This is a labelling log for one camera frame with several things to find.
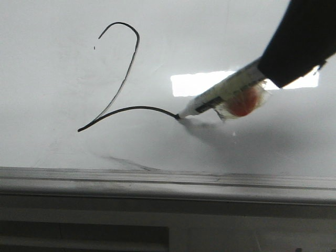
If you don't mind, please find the white black whiteboard marker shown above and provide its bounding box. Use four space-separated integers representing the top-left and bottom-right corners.
176 58 266 119

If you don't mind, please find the red magnet taped to marker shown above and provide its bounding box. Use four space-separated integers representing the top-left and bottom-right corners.
214 80 270 121

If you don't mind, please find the white whiteboard surface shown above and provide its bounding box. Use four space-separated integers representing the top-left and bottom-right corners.
1 1 335 177

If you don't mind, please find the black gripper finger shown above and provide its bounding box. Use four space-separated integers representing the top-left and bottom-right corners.
258 1 335 88

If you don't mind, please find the grey aluminium whiteboard frame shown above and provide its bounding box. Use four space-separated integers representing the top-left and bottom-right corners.
1 167 335 206

